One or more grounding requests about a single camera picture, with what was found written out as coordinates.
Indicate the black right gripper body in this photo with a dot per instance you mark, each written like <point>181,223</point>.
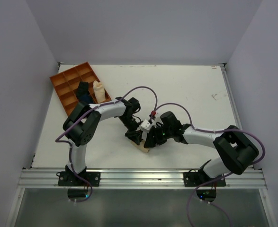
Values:
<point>168,131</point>

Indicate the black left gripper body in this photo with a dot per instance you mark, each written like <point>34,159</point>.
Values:
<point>130,122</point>

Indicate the beige underwear with dark trim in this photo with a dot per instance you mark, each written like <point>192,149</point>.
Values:
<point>141,146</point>

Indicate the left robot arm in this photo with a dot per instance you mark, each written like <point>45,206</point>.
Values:
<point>82,123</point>

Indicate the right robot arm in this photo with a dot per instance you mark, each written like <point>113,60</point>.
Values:
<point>236,152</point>

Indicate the rolled beige underwear in tray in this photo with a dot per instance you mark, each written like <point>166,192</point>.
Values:
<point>99,91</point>

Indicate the rolled navy underwear in tray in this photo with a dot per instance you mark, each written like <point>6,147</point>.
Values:
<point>86,98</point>

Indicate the rolled black underwear in tray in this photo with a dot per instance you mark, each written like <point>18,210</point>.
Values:
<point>82,90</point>

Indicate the orange compartment tray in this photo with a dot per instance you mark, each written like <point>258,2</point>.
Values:
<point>67,81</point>

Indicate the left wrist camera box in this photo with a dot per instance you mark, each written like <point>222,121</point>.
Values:
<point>146,126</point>

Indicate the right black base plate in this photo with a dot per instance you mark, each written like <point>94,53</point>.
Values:
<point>194,178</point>

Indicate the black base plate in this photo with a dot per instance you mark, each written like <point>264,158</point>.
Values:
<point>194,178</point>
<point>70,180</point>

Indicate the aluminium right side rail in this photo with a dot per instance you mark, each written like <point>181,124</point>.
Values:
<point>230,95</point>

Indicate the aluminium rail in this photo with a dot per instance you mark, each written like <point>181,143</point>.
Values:
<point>230,95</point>
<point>138,179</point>

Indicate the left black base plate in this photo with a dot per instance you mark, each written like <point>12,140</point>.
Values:
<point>70,180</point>

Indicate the aluminium front rail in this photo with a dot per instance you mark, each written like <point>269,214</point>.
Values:
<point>138,179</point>

